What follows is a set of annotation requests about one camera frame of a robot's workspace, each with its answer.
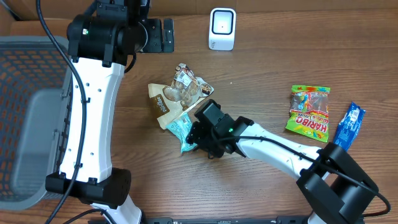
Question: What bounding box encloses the white barcode scanner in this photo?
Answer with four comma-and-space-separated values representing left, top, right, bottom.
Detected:
208, 7, 236, 51

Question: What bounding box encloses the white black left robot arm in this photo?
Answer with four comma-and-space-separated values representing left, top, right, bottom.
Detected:
45, 1, 174, 223

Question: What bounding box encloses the green Haribo gummy bag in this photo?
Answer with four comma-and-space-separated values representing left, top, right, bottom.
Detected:
285, 85, 330, 142

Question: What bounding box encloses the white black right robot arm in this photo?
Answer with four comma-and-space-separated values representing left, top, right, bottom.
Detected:
187, 100, 379, 223

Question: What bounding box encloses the light teal snack wrapper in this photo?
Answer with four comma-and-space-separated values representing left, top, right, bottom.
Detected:
166, 113, 197, 153

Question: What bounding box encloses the beige nut snack pouch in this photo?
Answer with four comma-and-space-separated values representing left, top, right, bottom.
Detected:
148, 63, 214, 129

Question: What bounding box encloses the grey plastic mesh basket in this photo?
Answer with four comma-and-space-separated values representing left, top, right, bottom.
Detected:
1, 36, 72, 210

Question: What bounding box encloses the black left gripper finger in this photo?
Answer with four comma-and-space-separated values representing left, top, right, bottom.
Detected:
164, 18, 174, 35
162, 40, 174, 52

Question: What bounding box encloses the blue snack bar wrapper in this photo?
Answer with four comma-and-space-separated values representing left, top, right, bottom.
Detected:
333, 102, 366, 151

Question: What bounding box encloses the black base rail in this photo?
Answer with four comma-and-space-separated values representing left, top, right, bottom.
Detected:
144, 216, 366, 224

